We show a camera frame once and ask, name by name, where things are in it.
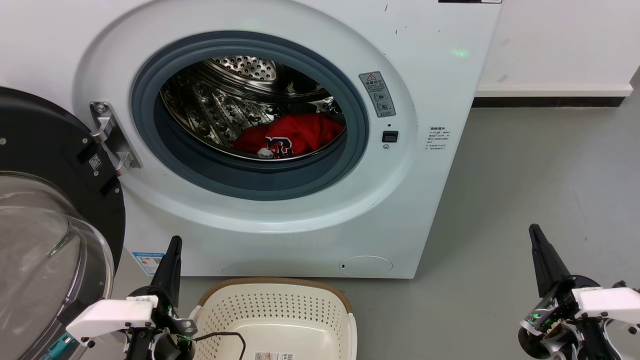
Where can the small printed text label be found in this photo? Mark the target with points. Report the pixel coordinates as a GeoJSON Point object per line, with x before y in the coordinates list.
{"type": "Point", "coordinates": [436, 139]}

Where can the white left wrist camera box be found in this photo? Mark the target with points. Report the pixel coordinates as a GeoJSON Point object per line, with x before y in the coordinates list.
{"type": "Point", "coordinates": [110, 315]}

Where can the printed paper label sticker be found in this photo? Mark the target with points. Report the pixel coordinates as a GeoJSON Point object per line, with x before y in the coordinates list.
{"type": "Point", "coordinates": [275, 356]}

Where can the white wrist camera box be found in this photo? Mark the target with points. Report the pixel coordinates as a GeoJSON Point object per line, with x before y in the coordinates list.
{"type": "Point", "coordinates": [110, 315]}
{"type": "Point", "coordinates": [612, 302]}

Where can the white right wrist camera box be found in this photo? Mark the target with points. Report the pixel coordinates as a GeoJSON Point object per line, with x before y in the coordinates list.
{"type": "Point", "coordinates": [612, 302]}

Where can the blue energy label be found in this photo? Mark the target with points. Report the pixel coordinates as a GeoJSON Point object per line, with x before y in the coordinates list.
{"type": "Point", "coordinates": [147, 262]}

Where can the teal plastic connector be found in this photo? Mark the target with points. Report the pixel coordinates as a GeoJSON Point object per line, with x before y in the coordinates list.
{"type": "Point", "coordinates": [59, 347]}

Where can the silver metal door hinge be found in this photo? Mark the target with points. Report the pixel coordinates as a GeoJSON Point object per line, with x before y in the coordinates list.
{"type": "Point", "coordinates": [112, 142]}

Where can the grey rubber door gasket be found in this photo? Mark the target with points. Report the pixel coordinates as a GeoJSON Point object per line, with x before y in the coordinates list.
{"type": "Point", "coordinates": [250, 182]}

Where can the red garment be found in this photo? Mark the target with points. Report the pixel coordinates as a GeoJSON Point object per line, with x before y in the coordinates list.
{"type": "Point", "coordinates": [300, 130]}

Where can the black and white baseboard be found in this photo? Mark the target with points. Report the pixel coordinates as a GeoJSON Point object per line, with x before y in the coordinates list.
{"type": "Point", "coordinates": [550, 97]}

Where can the cream perforated laundry basket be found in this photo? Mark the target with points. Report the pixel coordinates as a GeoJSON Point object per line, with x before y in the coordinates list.
{"type": "Point", "coordinates": [275, 310]}

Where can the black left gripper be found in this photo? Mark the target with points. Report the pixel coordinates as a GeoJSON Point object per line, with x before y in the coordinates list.
{"type": "Point", "coordinates": [167, 335]}

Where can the black door latch socket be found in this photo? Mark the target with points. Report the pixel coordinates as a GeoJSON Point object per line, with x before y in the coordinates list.
{"type": "Point", "coordinates": [390, 136]}

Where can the round white filter cover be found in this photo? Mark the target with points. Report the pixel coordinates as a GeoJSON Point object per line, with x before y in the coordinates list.
{"type": "Point", "coordinates": [366, 266]}

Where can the grey warning sticker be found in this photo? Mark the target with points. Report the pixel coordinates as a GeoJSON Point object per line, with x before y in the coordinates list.
{"type": "Point", "coordinates": [377, 94]}

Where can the white front-load washing machine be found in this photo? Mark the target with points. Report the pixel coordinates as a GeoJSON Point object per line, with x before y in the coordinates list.
{"type": "Point", "coordinates": [430, 80]}

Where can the washing machine door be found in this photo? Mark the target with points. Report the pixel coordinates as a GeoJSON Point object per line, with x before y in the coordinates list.
{"type": "Point", "coordinates": [45, 140]}

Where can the stainless steel washing machine drum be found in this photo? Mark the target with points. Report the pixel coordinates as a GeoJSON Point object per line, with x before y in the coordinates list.
{"type": "Point", "coordinates": [215, 105]}

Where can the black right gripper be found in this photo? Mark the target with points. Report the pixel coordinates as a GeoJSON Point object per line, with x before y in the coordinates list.
{"type": "Point", "coordinates": [555, 325]}

